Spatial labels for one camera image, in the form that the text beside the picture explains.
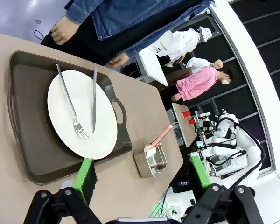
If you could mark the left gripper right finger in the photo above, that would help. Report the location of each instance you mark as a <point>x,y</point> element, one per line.
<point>201,177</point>

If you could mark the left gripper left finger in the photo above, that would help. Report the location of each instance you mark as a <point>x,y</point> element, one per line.
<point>84,179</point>

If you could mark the person's right forearm denim sleeve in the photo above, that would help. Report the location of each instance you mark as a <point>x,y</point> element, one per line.
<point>75,11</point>

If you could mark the person's left hand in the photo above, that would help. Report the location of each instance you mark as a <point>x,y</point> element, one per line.
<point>118,61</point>

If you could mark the person's right hand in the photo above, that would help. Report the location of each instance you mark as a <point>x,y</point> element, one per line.
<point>63,32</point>

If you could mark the black device blue display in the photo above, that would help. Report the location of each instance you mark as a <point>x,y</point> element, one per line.
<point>183,183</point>

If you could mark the white box green light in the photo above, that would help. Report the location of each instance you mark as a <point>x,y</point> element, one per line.
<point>177,206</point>

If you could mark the silver metal fork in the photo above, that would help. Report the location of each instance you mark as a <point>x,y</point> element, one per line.
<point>80,130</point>

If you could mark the small brown side table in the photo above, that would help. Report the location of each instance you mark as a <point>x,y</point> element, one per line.
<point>184,130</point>

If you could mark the red cup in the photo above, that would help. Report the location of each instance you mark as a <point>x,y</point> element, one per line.
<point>191,121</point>
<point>186,113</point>

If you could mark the rectangular stainless steel container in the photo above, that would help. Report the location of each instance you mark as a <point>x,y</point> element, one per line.
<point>142,165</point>

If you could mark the brown plastic serving tray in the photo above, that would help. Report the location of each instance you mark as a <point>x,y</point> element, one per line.
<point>32,140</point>

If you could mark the silver metal knife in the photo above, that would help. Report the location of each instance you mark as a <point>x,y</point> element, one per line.
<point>94,112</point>

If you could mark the white round plate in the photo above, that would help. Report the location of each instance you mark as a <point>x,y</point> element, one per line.
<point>82,102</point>

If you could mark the person in pink sweater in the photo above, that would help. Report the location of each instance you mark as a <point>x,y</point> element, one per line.
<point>196,84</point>

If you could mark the bald mannequin white shirt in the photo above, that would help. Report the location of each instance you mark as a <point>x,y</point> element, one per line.
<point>215,64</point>

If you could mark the white side table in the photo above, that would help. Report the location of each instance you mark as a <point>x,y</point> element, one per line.
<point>151,63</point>

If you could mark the figure in white with hat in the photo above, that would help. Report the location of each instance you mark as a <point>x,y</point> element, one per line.
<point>182,43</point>

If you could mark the person in denim jacket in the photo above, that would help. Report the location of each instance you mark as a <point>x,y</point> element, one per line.
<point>130,16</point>

